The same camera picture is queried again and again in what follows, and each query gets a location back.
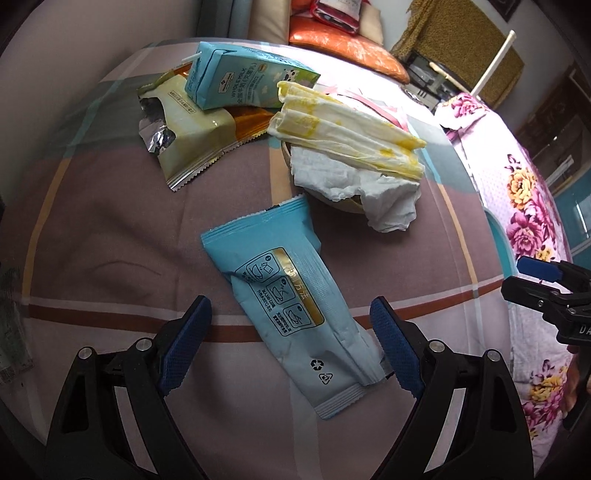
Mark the beige sofa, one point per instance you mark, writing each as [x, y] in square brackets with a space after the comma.
[268, 23]

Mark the person's right hand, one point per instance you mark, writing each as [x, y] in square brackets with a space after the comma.
[575, 383]

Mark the stacked stereo appliances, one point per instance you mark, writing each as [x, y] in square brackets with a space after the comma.
[425, 74]

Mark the light blue wet wipe packet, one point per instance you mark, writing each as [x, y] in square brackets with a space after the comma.
[286, 300]

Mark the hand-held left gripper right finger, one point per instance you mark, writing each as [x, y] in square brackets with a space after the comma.
[397, 350]

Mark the light blue milk carton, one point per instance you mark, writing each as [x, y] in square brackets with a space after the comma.
[231, 78]

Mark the pale green orange snack wrapper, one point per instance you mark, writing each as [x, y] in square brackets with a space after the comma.
[194, 134]

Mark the crumpled white tissue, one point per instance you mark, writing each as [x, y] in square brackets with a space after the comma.
[341, 177]

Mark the dark wooden cabinet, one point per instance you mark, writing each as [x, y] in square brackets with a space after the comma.
[563, 129]

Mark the floral blanket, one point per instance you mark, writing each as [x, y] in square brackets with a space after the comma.
[531, 194]

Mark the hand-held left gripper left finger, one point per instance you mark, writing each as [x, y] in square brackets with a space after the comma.
[184, 346]

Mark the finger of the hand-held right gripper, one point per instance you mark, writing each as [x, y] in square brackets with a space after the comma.
[540, 268]
[545, 300]

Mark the grey curtain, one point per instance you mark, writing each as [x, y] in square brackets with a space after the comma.
[226, 18]

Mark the plaid bed sheet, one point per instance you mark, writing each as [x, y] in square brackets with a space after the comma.
[115, 240]

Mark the red bottle-shaped pillow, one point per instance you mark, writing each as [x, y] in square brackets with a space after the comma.
[337, 11]

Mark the yellow patterned cloth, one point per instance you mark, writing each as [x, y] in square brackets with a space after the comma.
[461, 37]

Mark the teal bin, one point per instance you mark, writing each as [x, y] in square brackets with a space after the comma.
[505, 263]

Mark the orange cushion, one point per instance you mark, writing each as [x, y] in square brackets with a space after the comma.
[351, 50]

